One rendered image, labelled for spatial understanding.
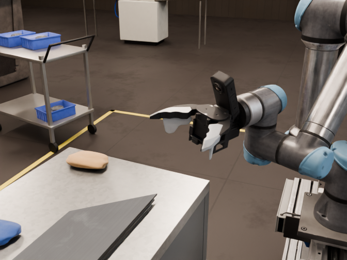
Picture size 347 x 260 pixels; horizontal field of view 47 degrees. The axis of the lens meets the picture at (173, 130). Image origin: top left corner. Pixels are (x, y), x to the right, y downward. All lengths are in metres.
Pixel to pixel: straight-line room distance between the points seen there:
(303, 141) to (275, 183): 2.52
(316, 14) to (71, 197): 0.90
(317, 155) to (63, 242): 0.67
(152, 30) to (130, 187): 6.92
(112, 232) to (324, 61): 0.73
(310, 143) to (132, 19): 7.49
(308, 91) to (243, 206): 2.04
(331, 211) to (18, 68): 5.50
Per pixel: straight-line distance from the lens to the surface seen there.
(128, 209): 1.22
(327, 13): 1.12
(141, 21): 8.22
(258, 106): 0.92
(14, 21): 6.16
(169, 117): 0.84
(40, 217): 1.28
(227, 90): 0.81
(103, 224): 1.17
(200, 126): 0.85
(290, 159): 0.96
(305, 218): 1.30
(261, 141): 0.99
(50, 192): 1.39
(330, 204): 1.26
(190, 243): 1.37
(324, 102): 0.98
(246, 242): 2.81
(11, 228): 1.22
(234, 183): 3.40
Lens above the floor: 1.78
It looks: 24 degrees down
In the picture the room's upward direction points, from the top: straight up
